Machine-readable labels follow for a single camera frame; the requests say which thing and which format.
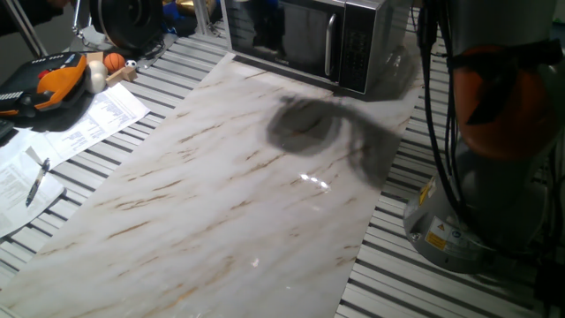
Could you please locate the yellow gold object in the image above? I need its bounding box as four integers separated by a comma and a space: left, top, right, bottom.
175, 0, 217, 17

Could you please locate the orange black teach pendant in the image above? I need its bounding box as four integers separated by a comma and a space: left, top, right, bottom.
0, 51, 88, 119

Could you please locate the mini orange basketball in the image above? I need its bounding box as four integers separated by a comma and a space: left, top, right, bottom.
103, 52, 127, 75

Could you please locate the black silver microwave body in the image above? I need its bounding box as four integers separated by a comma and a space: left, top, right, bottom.
282, 0, 415, 96

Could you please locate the white gourd-shaped toy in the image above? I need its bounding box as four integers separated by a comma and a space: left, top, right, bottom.
84, 59, 109, 95

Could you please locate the black keyboard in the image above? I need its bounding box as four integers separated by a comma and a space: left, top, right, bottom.
0, 117, 17, 145

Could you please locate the black round spool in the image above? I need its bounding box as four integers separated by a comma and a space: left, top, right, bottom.
89, 0, 165, 50

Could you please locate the black pen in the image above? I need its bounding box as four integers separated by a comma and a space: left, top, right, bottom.
25, 157, 52, 208

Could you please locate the white marble pattern mat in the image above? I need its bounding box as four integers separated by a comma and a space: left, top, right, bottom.
0, 51, 425, 318

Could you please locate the thin metal stand rod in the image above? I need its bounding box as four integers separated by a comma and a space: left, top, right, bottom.
70, 0, 86, 42

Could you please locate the white printed paper sheet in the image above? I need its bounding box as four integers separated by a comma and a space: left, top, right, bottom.
30, 82, 152, 171
0, 126, 54, 178
0, 149, 66, 239

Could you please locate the thin gray metal strut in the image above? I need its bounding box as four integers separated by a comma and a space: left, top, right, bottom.
3, 0, 49, 59

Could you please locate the light wooden block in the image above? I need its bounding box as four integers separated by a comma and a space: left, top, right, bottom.
104, 65, 139, 87

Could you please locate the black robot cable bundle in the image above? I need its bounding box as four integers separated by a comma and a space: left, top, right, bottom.
414, 0, 476, 231

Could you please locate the silver aluminum frame bar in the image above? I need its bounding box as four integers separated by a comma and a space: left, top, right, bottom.
192, 0, 222, 37

